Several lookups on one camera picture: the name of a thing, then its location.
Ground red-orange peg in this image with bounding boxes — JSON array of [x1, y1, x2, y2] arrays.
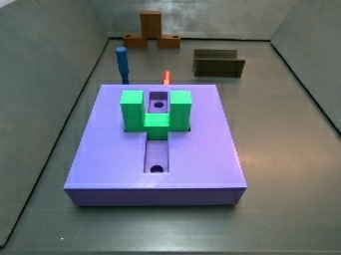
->
[[164, 71, 172, 85]]

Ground green U-shaped block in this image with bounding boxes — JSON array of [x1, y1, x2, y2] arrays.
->
[[121, 91, 192, 140]]

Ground black U-shaped bracket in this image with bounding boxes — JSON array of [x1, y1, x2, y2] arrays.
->
[[193, 49, 245, 78]]

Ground brown T-shaped block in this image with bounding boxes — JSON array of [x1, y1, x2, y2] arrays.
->
[[124, 11, 181, 49]]

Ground blue cylinder peg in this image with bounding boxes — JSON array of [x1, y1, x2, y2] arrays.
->
[[117, 47, 130, 85]]

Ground purple base board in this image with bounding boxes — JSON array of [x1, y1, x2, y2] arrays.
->
[[65, 85, 247, 206]]

